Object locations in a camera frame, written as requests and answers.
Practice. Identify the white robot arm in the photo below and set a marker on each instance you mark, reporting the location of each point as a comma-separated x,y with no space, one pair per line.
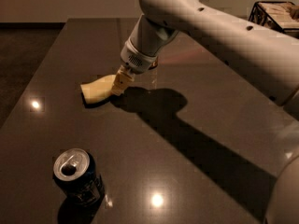
266,59

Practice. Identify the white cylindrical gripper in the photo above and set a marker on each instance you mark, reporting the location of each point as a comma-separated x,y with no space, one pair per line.
137,60

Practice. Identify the gold soda can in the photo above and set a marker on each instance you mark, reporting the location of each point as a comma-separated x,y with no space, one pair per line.
154,64

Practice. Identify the black wire napkin basket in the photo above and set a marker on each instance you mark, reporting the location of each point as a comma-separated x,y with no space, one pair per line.
274,15

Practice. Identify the blue pepsi can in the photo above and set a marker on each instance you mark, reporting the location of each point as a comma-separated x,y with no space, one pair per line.
74,173

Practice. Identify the yellow wavy sponge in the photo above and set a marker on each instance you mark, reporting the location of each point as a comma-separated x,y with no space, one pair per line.
98,90

